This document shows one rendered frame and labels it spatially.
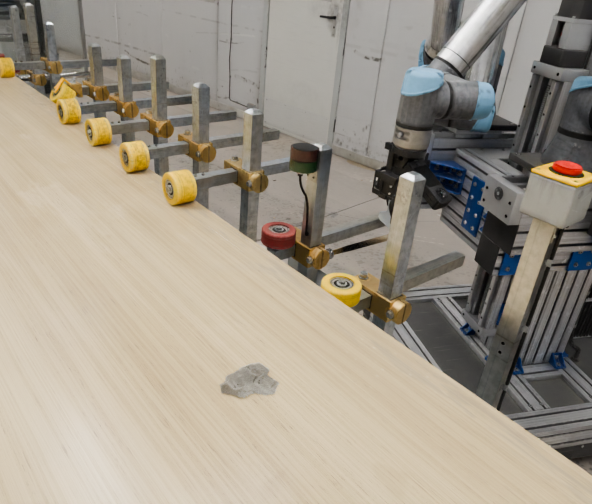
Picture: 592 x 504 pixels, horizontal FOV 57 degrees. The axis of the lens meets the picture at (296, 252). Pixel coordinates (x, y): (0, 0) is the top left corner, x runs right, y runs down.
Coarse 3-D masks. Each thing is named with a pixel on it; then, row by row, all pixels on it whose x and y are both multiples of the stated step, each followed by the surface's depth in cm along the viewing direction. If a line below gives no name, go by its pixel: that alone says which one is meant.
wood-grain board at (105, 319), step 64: (0, 128) 172; (64, 128) 177; (0, 192) 130; (64, 192) 133; (128, 192) 137; (0, 256) 105; (64, 256) 107; (128, 256) 109; (192, 256) 111; (256, 256) 113; (0, 320) 87; (64, 320) 89; (128, 320) 90; (192, 320) 92; (256, 320) 94; (320, 320) 95; (0, 384) 75; (64, 384) 76; (128, 384) 77; (192, 384) 78; (320, 384) 81; (384, 384) 82; (448, 384) 83; (0, 448) 66; (64, 448) 67; (128, 448) 68; (192, 448) 68; (256, 448) 69; (320, 448) 70; (384, 448) 71; (448, 448) 72; (512, 448) 73
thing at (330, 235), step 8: (368, 216) 146; (376, 216) 147; (344, 224) 140; (352, 224) 141; (360, 224) 141; (368, 224) 143; (376, 224) 146; (384, 224) 148; (328, 232) 136; (336, 232) 136; (344, 232) 138; (352, 232) 140; (360, 232) 143; (328, 240) 135; (336, 240) 138; (288, 248) 127; (280, 256) 126; (288, 256) 128
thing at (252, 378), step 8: (240, 368) 82; (248, 368) 81; (256, 368) 81; (264, 368) 82; (232, 376) 79; (240, 376) 79; (248, 376) 79; (256, 376) 79; (264, 376) 78; (224, 384) 77; (232, 384) 78; (240, 384) 79; (248, 384) 79; (256, 384) 78; (264, 384) 78; (272, 384) 79; (224, 392) 77; (232, 392) 77; (240, 392) 77; (248, 392) 77; (256, 392) 78; (264, 392) 78; (272, 392) 78
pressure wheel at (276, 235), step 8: (272, 224) 126; (280, 224) 127; (288, 224) 127; (264, 232) 122; (272, 232) 122; (280, 232) 124; (288, 232) 123; (264, 240) 123; (272, 240) 122; (280, 240) 121; (288, 240) 122; (272, 248) 123; (280, 248) 122
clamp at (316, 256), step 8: (296, 232) 132; (296, 240) 128; (296, 248) 128; (304, 248) 126; (312, 248) 125; (320, 248) 126; (296, 256) 129; (304, 256) 127; (312, 256) 125; (320, 256) 125; (328, 256) 127; (304, 264) 127; (312, 264) 125; (320, 264) 126
